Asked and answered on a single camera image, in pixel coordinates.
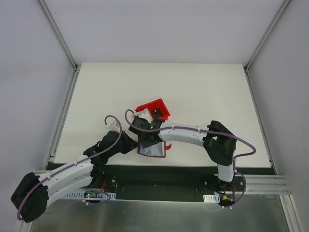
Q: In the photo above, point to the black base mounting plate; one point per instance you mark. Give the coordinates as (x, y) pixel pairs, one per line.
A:
(163, 183)

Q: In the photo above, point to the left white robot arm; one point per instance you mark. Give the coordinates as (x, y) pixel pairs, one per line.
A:
(36, 192)

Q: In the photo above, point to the right white cable duct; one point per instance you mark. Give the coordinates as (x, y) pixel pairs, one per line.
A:
(211, 198)

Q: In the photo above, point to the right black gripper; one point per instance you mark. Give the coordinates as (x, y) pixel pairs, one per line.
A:
(147, 139)

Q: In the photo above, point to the white card stack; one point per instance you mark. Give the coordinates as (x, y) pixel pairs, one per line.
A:
(146, 116)

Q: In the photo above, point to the white cable duct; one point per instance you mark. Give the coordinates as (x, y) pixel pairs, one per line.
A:
(211, 198)
(89, 195)

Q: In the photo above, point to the right aluminium frame post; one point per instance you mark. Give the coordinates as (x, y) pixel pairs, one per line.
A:
(266, 35)

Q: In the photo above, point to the red plastic bin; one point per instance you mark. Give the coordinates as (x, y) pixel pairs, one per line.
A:
(156, 104)

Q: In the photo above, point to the aluminium frame post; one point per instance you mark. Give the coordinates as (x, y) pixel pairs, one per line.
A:
(266, 35)
(57, 33)

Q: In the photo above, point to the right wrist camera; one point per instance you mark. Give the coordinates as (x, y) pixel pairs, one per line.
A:
(138, 114)

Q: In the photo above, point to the left aluminium frame post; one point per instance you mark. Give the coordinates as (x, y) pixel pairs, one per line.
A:
(57, 33)

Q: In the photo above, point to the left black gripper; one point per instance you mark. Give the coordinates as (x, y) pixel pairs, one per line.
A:
(132, 142)

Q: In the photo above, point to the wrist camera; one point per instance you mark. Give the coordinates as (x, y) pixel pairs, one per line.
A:
(138, 114)
(114, 126)

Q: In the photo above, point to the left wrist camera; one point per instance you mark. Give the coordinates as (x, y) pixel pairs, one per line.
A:
(114, 126)

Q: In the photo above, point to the red leather card holder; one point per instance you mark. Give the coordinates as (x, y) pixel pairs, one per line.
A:
(156, 151)

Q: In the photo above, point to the left white cable duct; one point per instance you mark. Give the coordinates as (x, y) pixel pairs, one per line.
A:
(89, 195)

